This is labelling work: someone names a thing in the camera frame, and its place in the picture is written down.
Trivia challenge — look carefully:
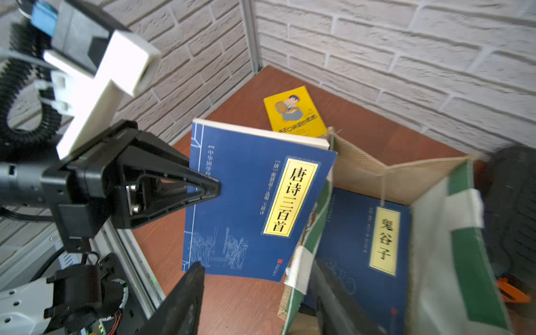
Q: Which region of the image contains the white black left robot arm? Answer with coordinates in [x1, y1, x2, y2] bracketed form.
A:
[1, 121, 221, 334]

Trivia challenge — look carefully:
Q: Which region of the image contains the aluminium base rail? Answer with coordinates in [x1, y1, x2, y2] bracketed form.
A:
[92, 221, 166, 334]

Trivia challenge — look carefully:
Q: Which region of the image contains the yellow cartoon cover book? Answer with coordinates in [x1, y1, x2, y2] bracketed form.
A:
[263, 86, 327, 138]

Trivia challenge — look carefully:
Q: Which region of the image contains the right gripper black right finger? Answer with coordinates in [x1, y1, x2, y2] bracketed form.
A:
[310, 260, 382, 334]

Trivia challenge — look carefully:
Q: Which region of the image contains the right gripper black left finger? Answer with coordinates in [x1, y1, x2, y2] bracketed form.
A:
[136, 262, 205, 335]

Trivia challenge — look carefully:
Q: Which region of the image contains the black corrugated cable conduit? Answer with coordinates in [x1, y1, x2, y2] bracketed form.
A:
[0, 20, 64, 152]

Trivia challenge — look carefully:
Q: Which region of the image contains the aluminium frame post left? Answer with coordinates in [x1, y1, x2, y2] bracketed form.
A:
[240, 0, 263, 73]

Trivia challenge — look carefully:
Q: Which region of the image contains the black plastic tool case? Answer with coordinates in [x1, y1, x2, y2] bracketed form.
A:
[475, 145, 535, 320]

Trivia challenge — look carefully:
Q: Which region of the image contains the blue book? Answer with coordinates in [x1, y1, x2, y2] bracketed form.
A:
[304, 188, 412, 334]
[181, 119, 336, 282]

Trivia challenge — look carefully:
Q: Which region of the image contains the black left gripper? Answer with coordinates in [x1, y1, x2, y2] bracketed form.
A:
[40, 120, 220, 251]

